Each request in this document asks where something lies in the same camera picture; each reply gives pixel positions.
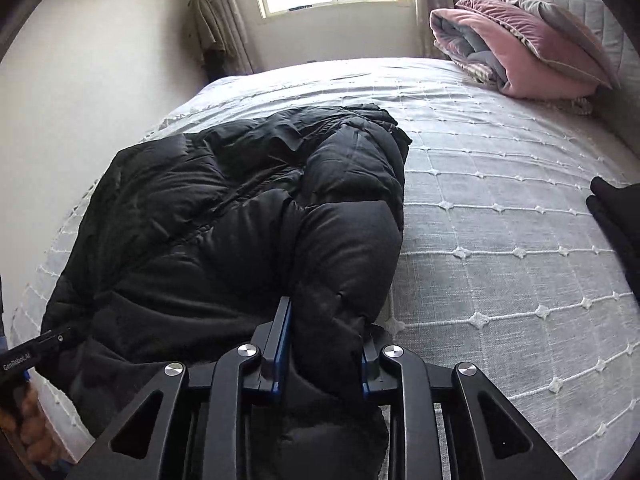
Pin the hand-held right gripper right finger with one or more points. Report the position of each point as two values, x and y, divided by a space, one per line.
367 362

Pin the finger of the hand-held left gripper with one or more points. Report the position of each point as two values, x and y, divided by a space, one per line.
52 340

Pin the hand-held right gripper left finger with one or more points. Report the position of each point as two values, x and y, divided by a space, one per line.
283 330

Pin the black puffer jacket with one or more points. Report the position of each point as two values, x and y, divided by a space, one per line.
200 220

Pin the person's left hand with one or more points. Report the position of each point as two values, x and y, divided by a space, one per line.
30 425

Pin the grey tufted bedspread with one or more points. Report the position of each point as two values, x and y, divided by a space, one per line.
500 260

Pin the dark folded cloth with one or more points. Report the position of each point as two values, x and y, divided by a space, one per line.
617 230

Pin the hanging grey garment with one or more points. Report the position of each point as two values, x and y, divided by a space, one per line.
206 25

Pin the plaid blanket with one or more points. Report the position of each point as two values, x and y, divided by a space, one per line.
575 105

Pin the pink folded quilt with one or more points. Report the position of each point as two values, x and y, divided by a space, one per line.
520 55

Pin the mauve velvet pillow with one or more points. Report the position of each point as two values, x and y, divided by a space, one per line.
560 25

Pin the grey padded headboard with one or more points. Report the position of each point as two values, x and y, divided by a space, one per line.
607 25

